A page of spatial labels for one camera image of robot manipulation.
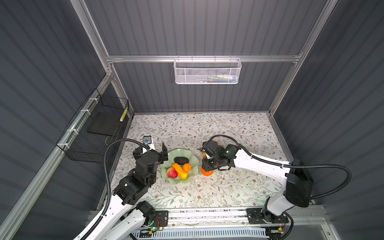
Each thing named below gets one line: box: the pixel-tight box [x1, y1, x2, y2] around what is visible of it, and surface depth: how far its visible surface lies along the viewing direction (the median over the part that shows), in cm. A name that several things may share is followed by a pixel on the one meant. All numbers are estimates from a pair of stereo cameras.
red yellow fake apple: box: [166, 167, 178, 179], surface depth 85 cm
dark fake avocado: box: [174, 156, 189, 165], surface depth 92 cm
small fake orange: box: [182, 163, 192, 173], surface depth 88 cm
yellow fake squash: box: [172, 163, 188, 179], surface depth 88 cm
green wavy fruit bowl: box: [160, 148, 199, 185], surface depth 91 cm
